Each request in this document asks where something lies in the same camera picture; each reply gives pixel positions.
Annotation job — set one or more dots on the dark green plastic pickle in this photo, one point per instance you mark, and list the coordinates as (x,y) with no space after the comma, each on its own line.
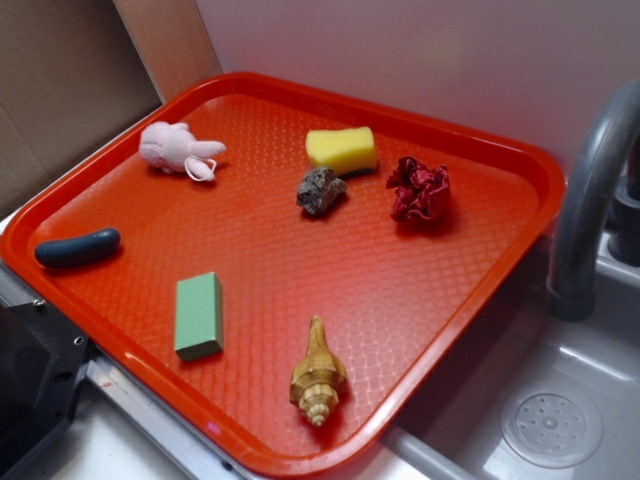
(78,251)

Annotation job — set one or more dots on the pink plush bunny toy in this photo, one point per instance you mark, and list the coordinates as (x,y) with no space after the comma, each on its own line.
(172,148)

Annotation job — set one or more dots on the wooden board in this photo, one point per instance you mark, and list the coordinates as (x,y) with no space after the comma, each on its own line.
(172,42)

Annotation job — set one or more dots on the brown cardboard panel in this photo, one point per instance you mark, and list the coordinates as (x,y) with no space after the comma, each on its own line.
(71,80)

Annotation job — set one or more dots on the grey rock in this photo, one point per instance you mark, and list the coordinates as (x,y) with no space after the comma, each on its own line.
(319,189)

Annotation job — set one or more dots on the grey toy sink basin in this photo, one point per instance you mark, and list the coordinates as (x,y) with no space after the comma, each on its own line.
(523,395)

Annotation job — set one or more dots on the yellow sponge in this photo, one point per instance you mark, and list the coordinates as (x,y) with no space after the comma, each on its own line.
(345,151)

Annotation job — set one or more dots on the green rectangular block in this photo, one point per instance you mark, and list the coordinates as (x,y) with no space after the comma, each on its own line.
(198,330)

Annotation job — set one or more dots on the red plastic tray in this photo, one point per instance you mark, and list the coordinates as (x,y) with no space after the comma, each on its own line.
(393,296)

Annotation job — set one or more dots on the tan spiral seashell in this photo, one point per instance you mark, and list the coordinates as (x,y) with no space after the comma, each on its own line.
(319,379)

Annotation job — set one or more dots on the black metal bracket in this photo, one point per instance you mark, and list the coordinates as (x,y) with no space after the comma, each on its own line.
(43,362)

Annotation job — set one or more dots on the grey toy faucet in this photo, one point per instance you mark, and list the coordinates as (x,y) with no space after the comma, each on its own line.
(609,149)

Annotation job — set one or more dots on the dark grey faucet knob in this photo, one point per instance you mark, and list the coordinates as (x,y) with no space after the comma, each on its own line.
(623,243)

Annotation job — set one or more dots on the crumpled red paper ball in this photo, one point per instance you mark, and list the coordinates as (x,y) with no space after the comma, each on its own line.
(422,194)

